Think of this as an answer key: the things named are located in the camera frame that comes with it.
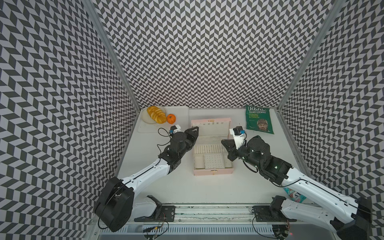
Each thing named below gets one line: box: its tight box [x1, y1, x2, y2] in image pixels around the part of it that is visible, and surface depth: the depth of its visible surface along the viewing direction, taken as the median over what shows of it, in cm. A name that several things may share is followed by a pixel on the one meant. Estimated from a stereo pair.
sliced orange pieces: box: [146, 105, 167, 124], surface depth 110 cm
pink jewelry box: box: [191, 117, 234, 176], surface depth 86 cm
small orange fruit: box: [166, 113, 176, 125], surface depth 110 cm
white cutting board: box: [138, 106, 190, 133], surface depth 118 cm
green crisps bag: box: [245, 105, 274, 135], surface depth 111 cm
